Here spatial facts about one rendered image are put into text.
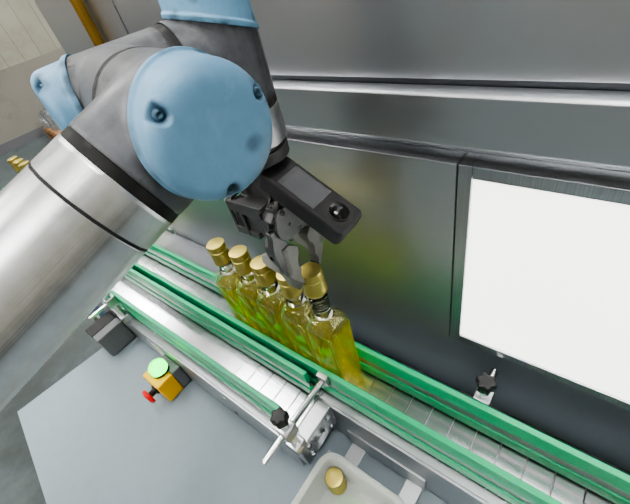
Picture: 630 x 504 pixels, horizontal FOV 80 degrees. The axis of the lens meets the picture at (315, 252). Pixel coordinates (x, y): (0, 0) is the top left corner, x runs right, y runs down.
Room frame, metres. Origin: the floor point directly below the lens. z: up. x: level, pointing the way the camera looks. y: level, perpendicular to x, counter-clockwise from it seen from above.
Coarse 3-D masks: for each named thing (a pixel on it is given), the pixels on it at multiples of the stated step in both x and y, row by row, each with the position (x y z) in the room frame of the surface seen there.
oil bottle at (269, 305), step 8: (280, 288) 0.46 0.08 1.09; (264, 296) 0.46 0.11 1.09; (272, 296) 0.45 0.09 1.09; (280, 296) 0.45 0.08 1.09; (264, 304) 0.45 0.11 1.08; (272, 304) 0.44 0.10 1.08; (280, 304) 0.44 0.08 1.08; (264, 312) 0.45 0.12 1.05; (272, 312) 0.43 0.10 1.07; (272, 320) 0.44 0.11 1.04; (280, 320) 0.43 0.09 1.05; (272, 328) 0.45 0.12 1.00; (280, 328) 0.43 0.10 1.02; (280, 336) 0.44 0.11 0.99; (288, 336) 0.43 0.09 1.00; (288, 344) 0.43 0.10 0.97
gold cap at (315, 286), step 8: (304, 264) 0.40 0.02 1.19; (312, 264) 0.39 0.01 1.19; (304, 272) 0.38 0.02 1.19; (312, 272) 0.38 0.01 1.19; (320, 272) 0.37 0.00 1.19; (312, 280) 0.36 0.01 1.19; (320, 280) 0.37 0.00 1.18; (304, 288) 0.37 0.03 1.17; (312, 288) 0.37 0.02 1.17; (320, 288) 0.37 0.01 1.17; (312, 296) 0.37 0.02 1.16; (320, 296) 0.36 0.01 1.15
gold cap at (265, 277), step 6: (258, 258) 0.48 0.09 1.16; (252, 264) 0.47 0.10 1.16; (258, 264) 0.46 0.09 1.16; (264, 264) 0.46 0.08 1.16; (252, 270) 0.46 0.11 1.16; (258, 270) 0.45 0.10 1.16; (264, 270) 0.45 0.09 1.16; (270, 270) 0.46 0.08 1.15; (258, 276) 0.45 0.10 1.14; (264, 276) 0.45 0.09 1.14; (270, 276) 0.45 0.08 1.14; (258, 282) 0.46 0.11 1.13; (264, 282) 0.45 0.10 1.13; (270, 282) 0.45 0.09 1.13
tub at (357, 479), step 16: (320, 464) 0.26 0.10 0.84; (336, 464) 0.26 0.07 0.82; (352, 464) 0.24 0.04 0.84; (320, 480) 0.24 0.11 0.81; (352, 480) 0.23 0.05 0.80; (368, 480) 0.21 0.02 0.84; (304, 496) 0.22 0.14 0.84; (320, 496) 0.23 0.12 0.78; (336, 496) 0.22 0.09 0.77; (352, 496) 0.22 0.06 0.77; (368, 496) 0.21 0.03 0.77; (384, 496) 0.19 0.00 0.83
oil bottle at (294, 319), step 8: (304, 296) 0.43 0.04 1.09; (288, 304) 0.42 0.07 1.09; (304, 304) 0.41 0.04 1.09; (280, 312) 0.42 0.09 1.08; (288, 312) 0.41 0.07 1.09; (296, 312) 0.40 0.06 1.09; (304, 312) 0.40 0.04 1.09; (288, 320) 0.41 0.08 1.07; (296, 320) 0.40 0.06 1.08; (304, 320) 0.39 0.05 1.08; (288, 328) 0.42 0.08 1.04; (296, 328) 0.40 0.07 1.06; (304, 328) 0.39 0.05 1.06; (296, 336) 0.41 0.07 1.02; (304, 336) 0.39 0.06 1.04; (296, 344) 0.41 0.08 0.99; (304, 344) 0.39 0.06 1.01; (296, 352) 0.42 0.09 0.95; (304, 352) 0.40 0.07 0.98; (312, 352) 0.39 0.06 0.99; (312, 360) 0.39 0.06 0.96
